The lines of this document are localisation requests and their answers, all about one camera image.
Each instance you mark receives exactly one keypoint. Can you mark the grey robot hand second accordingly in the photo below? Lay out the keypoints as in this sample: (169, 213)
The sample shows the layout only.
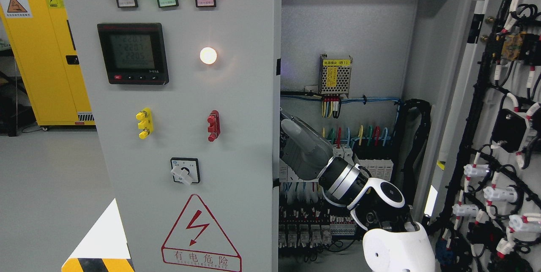
(304, 150)

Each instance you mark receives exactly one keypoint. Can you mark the grey cabinet door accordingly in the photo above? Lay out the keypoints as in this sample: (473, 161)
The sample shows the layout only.
(477, 64)
(237, 169)

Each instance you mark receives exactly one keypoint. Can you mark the white robot arm second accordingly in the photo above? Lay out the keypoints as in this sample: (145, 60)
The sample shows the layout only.
(393, 241)

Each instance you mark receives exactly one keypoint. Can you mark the white breaker and socket row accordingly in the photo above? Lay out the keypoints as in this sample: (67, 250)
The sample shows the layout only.
(286, 174)

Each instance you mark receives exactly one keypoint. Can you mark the black surge protector block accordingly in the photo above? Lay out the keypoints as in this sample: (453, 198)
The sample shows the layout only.
(376, 158)

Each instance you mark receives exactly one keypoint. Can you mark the lower relay terminal row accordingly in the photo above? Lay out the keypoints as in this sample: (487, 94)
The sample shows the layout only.
(303, 225)

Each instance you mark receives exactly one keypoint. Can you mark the metal mesh power supply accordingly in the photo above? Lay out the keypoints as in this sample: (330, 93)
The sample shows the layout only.
(334, 74)

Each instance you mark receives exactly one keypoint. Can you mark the red terminal block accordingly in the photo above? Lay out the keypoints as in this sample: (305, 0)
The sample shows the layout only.
(213, 125)

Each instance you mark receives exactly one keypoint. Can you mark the white indicator light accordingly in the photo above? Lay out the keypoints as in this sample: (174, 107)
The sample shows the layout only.
(208, 55)

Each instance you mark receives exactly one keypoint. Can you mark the red electric hazard sticker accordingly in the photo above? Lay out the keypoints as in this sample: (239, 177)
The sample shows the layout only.
(198, 240)

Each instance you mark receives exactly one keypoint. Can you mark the yellow terminal block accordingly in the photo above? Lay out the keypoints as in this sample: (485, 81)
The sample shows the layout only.
(146, 124)

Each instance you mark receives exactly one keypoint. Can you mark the black digital power meter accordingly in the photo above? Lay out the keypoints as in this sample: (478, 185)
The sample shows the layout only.
(134, 53)

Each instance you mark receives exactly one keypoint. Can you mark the yellow safety cabinet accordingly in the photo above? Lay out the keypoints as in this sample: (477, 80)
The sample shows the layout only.
(44, 49)

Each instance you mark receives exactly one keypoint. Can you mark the rotary selector switch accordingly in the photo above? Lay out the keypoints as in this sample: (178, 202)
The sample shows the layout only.
(185, 170)

